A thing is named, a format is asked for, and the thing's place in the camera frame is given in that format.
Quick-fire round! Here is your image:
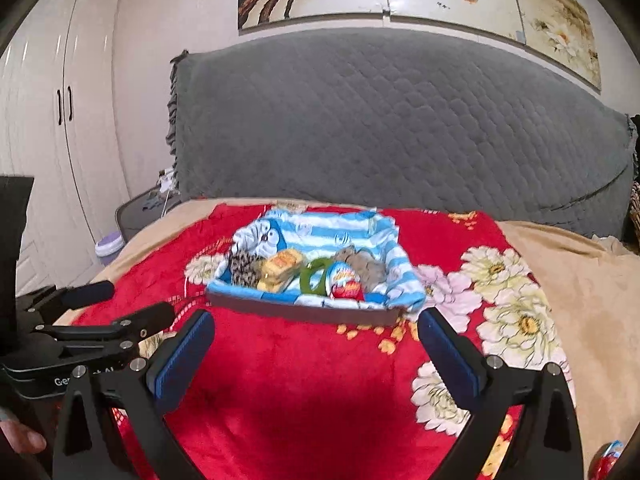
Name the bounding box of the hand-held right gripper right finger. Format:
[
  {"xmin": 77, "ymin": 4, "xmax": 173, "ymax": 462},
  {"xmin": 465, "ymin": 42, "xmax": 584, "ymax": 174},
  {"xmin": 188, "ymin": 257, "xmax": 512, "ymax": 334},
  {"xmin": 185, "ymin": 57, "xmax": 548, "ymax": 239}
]
[{"xmin": 417, "ymin": 307, "xmax": 586, "ymax": 480}]

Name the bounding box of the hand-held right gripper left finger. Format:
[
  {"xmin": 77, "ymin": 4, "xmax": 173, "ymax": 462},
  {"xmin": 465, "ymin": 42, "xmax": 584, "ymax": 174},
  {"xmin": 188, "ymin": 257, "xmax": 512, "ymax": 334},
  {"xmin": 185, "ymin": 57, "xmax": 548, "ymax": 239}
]
[{"xmin": 52, "ymin": 310, "xmax": 217, "ymax": 480}]

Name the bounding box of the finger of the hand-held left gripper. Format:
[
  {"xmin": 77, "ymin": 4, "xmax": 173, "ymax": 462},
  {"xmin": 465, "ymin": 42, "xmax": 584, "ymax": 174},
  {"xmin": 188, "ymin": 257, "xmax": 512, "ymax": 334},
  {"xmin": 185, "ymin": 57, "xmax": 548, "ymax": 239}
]
[
  {"xmin": 30, "ymin": 280, "xmax": 117, "ymax": 314},
  {"xmin": 35, "ymin": 302, "xmax": 176, "ymax": 356}
]

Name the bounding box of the leopard print scrunchie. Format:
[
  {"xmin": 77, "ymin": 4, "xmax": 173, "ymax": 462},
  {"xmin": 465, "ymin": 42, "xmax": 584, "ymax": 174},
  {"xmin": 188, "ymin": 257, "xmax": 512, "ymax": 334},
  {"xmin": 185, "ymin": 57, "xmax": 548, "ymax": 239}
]
[{"xmin": 227, "ymin": 250, "xmax": 266, "ymax": 288}]

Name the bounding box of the yellow snack cake packet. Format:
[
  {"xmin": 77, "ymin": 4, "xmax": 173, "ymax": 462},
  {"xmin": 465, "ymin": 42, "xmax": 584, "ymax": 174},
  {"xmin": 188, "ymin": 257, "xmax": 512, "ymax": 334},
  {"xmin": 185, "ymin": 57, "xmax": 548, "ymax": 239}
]
[
  {"xmin": 257, "ymin": 270, "xmax": 296, "ymax": 293},
  {"xmin": 265, "ymin": 249, "xmax": 306, "ymax": 276}
]

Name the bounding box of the beige sheer scrunchie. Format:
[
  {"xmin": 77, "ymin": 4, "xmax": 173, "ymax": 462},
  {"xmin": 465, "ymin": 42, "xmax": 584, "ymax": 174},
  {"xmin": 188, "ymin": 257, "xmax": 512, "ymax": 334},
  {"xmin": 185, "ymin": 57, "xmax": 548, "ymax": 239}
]
[{"xmin": 335, "ymin": 245, "xmax": 388, "ymax": 292}]

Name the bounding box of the red snack packet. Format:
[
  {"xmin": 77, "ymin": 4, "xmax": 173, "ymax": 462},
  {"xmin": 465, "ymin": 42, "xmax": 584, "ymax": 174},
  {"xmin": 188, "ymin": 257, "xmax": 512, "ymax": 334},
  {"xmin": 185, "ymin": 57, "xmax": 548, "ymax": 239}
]
[{"xmin": 325, "ymin": 261, "xmax": 365, "ymax": 303}]

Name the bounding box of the green fuzzy scrunchie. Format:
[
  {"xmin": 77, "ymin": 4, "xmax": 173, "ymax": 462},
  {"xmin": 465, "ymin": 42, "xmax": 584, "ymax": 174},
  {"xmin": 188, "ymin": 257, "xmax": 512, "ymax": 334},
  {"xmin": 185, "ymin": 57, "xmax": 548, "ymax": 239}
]
[{"xmin": 299, "ymin": 257, "xmax": 333, "ymax": 295}]

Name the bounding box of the person's left hand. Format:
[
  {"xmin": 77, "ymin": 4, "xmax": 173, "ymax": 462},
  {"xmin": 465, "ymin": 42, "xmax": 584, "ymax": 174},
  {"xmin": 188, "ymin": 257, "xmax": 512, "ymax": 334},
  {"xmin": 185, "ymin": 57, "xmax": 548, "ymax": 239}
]
[{"xmin": 0, "ymin": 417, "xmax": 48, "ymax": 456}]

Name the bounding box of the purple and white bin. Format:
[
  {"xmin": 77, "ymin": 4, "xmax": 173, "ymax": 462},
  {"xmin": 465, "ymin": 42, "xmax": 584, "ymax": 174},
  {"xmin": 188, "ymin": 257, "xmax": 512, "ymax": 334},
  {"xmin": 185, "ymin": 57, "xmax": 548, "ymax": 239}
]
[{"xmin": 95, "ymin": 231, "xmax": 126, "ymax": 267}]

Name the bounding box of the dark nightstand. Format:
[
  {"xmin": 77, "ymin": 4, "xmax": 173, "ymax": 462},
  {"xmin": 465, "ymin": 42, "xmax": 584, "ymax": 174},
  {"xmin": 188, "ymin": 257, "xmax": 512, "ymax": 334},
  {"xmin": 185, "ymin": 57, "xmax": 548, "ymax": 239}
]
[{"xmin": 115, "ymin": 187, "xmax": 181, "ymax": 241}]

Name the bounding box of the red floral blanket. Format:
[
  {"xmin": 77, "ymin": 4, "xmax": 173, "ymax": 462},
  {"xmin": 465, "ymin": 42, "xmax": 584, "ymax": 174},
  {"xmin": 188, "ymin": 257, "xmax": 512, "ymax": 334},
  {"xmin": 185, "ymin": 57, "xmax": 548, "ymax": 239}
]
[{"xmin": 70, "ymin": 202, "xmax": 576, "ymax": 480}]

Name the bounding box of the white wardrobe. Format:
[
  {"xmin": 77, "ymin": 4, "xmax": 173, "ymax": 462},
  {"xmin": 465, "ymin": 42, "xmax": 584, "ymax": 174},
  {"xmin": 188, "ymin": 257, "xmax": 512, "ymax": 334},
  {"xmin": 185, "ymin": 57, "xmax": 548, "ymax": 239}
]
[{"xmin": 0, "ymin": 0, "xmax": 133, "ymax": 301}]

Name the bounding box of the blue striped cartoon cloth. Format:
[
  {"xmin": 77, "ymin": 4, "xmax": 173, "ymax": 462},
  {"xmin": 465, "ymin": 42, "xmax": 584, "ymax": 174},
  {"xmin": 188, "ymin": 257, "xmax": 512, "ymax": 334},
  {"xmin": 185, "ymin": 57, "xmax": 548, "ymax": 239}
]
[{"xmin": 207, "ymin": 207, "xmax": 428, "ymax": 311}]

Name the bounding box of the chocolate egg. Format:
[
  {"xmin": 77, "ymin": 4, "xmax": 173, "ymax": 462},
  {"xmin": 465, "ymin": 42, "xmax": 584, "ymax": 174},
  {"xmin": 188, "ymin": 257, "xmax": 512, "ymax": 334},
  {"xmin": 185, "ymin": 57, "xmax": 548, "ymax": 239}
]
[{"xmin": 587, "ymin": 440, "xmax": 626, "ymax": 480}]

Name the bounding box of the grey quilted headboard cover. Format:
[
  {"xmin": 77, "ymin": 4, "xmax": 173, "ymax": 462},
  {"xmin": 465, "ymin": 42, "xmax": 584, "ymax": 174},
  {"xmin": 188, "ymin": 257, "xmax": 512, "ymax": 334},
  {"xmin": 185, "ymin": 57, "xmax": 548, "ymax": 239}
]
[{"xmin": 165, "ymin": 30, "xmax": 640, "ymax": 241}]

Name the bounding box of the flower painting panel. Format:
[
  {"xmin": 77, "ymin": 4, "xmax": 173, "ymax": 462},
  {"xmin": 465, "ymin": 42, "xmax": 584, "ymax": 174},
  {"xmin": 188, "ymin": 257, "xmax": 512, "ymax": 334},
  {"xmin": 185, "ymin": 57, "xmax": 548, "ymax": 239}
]
[{"xmin": 502, "ymin": 0, "xmax": 602, "ymax": 92}]

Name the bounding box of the white cables bundle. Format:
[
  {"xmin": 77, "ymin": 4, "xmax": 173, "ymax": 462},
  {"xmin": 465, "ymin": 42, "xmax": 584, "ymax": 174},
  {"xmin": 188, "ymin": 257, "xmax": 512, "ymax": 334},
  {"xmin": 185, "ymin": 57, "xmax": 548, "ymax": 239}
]
[{"xmin": 155, "ymin": 167, "xmax": 182, "ymax": 208}]

